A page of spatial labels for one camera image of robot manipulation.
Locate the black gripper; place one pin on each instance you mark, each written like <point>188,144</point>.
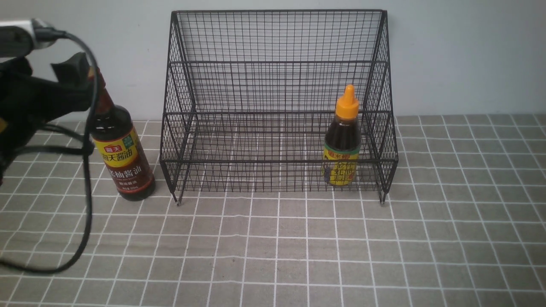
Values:
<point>21,113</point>

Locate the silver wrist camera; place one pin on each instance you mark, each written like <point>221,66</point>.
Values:
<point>19,37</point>

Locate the small orange-capped sauce bottle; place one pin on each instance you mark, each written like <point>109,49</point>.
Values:
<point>342,141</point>

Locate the black wire mesh shelf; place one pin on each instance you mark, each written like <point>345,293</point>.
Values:
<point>250,94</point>

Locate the grey checked tablecloth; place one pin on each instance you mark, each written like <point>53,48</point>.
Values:
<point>463,226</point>

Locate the dark soy sauce bottle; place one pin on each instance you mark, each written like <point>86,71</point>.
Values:
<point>117,141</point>

